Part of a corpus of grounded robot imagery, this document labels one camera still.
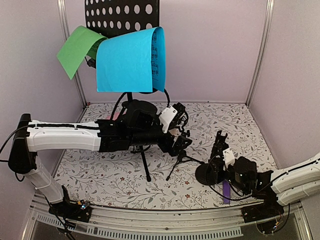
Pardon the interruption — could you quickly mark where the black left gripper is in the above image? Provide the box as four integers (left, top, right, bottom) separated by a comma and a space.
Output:
129, 117, 193, 157

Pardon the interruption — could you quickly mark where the black round-base mic stand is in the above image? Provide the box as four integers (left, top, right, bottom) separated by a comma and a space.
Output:
195, 130, 229, 186

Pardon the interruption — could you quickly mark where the black shock mount tripod stand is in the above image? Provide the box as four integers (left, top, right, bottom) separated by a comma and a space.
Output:
166, 102, 205, 181

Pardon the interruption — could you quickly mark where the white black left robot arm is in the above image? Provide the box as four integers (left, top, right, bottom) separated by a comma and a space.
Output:
8, 110, 192, 217

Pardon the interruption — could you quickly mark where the purple microphone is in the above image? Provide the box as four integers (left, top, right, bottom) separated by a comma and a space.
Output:
222, 180, 231, 205

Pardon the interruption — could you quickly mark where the pink round plate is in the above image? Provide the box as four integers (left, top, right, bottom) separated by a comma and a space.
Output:
106, 112, 120, 121

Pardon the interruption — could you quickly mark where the blue sheet music paper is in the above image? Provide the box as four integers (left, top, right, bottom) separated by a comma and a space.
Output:
96, 26, 166, 93

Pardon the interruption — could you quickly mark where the green paper sheet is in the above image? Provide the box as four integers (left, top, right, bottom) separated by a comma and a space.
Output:
56, 25, 108, 80

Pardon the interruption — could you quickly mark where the black perforated music stand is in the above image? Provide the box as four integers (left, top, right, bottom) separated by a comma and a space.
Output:
84, 0, 161, 182

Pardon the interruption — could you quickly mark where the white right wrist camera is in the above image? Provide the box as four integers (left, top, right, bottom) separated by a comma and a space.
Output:
222, 147, 236, 170

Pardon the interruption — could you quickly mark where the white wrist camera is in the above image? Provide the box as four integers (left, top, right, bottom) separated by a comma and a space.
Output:
159, 105, 178, 134
222, 147, 236, 170

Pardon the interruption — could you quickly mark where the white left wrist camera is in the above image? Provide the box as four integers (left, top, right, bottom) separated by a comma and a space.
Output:
159, 105, 178, 134

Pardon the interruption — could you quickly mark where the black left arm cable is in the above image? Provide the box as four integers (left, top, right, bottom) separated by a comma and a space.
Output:
109, 88, 173, 121

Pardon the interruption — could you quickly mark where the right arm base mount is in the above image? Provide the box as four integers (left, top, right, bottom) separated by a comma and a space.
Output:
241, 202, 291, 236

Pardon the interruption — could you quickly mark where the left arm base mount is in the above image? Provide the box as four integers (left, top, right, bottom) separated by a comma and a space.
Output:
48, 186, 93, 223

